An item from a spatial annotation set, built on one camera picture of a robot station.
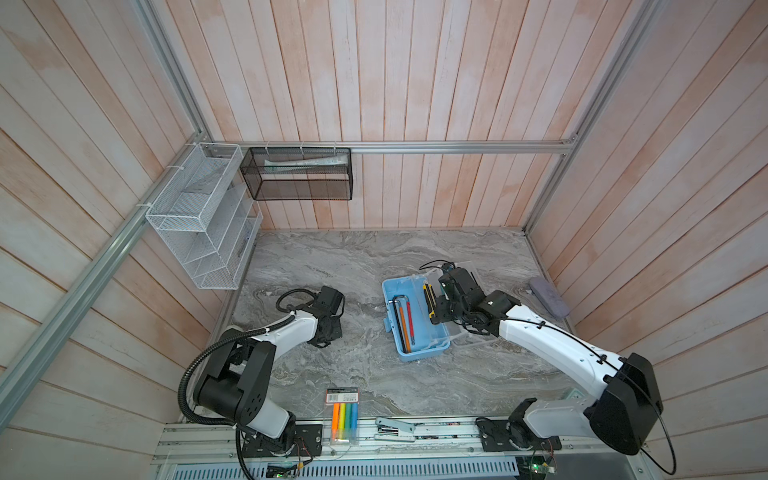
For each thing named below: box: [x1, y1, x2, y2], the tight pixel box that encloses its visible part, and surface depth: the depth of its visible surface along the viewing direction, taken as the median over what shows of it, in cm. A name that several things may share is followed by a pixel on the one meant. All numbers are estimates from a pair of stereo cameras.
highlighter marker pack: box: [325, 387, 360, 446], surface depth 78 cm
